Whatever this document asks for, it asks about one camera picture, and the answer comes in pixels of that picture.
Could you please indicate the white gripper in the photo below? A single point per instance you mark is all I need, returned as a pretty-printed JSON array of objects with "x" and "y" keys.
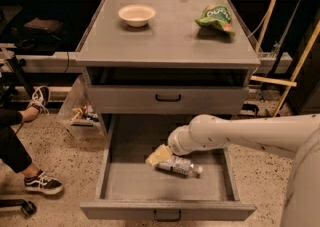
[{"x": 176, "y": 141}]

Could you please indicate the clear plastic water bottle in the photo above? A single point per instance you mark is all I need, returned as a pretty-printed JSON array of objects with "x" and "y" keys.
[{"x": 181, "y": 166}]

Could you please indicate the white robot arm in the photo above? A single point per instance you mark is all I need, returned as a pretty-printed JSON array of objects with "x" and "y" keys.
[{"x": 295, "y": 137}]

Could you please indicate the open grey bottom drawer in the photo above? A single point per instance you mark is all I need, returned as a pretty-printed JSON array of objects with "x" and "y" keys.
[{"x": 129, "y": 189}]

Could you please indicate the closed grey middle drawer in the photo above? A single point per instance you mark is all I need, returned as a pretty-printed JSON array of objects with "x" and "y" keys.
[{"x": 167, "y": 100}]

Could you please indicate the grey drawer cabinet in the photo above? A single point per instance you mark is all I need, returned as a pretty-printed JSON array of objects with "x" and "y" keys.
[{"x": 171, "y": 50}]

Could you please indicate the clear plastic storage bin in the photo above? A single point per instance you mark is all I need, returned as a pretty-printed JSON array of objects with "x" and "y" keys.
[{"x": 76, "y": 113}]

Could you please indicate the black sneaker near foot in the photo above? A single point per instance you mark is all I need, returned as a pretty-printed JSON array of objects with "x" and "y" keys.
[{"x": 43, "y": 183}]

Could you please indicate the black sneaker foot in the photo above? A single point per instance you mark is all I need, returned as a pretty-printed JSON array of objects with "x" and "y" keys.
[
  {"x": 40, "y": 99},
  {"x": 43, "y": 183}
]

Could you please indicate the black sneaker far foot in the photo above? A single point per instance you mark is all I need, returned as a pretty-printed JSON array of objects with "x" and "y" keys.
[{"x": 40, "y": 99}]

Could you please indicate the white paper bowl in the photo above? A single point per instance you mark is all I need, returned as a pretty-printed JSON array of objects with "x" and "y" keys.
[{"x": 136, "y": 15}]

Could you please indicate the office chair caster base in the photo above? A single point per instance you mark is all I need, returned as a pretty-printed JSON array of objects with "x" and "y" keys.
[{"x": 28, "y": 208}]

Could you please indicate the person leg black trousers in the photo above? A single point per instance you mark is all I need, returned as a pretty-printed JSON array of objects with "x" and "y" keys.
[{"x": 12, "y": 152}]

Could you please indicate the green chip bag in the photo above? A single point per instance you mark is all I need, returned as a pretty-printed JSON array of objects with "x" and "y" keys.
[{"x": 216, "y": 16}]

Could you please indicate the black box on shelf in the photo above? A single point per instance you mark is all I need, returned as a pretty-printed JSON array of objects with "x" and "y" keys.
[{"x": 43, "y": 26}]

